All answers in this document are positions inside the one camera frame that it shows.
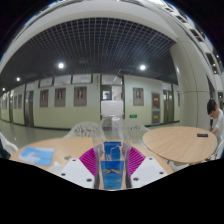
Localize round wooden table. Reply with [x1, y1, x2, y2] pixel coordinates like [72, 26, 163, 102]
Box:
[142, 125, 218, 165]

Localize clear blue-labelled water bottle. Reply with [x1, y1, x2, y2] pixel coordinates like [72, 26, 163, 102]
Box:
[92, 100, 132, 192]

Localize framed wall portraits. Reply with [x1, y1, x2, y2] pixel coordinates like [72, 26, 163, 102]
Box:
[13, 86, 145, 109]

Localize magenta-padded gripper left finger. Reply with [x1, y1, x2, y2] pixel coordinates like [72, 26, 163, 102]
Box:
[59, 147, 100, 190]

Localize round ceiling lights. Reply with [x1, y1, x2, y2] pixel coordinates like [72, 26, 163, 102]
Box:
[14, 61, 148, 83]

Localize person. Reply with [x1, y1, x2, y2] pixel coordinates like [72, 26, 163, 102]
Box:
[206, 98, 224, 144]

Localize white plastic lattice chair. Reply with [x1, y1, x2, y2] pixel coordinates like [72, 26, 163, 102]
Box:
[123, 119, 151, 148]
[0, 131, 19, 158]
[63, 121, 104, 140]

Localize red wall poster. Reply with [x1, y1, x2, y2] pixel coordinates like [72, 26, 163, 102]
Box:
[151, 93, 161, 109]

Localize light blue booklet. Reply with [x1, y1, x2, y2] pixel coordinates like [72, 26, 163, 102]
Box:
[18, 145, 55, 167]

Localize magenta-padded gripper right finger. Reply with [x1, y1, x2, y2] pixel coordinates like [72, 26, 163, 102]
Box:
[126, 146, 169, 190]

